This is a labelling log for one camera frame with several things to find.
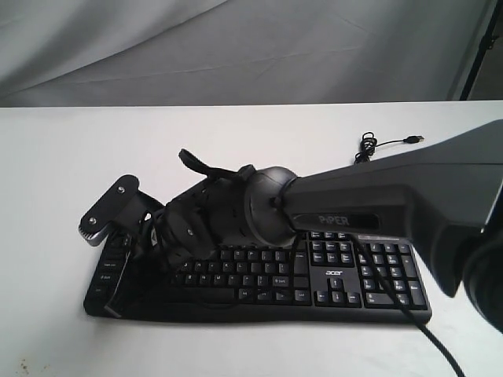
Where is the black acer keyboard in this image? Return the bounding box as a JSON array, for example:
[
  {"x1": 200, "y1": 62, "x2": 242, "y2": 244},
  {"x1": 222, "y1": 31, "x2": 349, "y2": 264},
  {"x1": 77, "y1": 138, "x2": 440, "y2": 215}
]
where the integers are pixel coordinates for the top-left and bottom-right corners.
[{"x1": 83, "y1": 232, "x2": 431, "y2": 324}]

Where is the grey backdrop cloth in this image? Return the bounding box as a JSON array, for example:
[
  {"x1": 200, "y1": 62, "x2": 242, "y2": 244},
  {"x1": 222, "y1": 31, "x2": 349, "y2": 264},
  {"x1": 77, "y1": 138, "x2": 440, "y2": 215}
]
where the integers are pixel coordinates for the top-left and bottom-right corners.
[{"x1": 1, "y1": 1, "x2": 496, "y2": 107}]

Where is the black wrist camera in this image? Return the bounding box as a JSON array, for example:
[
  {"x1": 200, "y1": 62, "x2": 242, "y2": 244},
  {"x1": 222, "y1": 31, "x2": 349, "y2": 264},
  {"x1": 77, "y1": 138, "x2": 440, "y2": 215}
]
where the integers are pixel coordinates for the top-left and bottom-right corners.
[{"x1": 79, "y1": 174, "x2": 163, "y2": 247}]

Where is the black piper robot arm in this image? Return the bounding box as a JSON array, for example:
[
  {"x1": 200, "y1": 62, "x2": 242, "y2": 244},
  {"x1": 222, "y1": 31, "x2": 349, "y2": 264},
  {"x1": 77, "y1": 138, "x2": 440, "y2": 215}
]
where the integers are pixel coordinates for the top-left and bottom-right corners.
[{"x1": 152, "y1": 120, "x2": 502, "y2": 328}]

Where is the black stand pole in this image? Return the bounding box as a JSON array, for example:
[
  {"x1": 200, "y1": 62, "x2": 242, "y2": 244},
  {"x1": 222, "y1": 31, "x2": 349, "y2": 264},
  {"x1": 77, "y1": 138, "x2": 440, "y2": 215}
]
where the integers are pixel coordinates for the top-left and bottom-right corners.
[{"x1": 459, "y1": 0, "x2": 502, "y2": 101}]

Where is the black USB cable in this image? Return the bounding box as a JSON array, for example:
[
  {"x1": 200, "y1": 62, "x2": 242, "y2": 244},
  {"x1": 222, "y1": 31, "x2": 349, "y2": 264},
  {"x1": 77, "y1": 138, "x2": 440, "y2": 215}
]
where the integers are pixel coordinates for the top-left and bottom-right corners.
[{"x1": 352, "y1": 131, "x2": 425, "y2": 166}]

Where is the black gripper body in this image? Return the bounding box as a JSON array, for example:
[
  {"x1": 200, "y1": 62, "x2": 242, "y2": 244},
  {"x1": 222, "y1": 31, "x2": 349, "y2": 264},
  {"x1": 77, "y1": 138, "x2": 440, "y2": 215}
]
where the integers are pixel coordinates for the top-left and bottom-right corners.
[{"x1": 135, "y1": 172, "x2": 252, "y2": 271}]

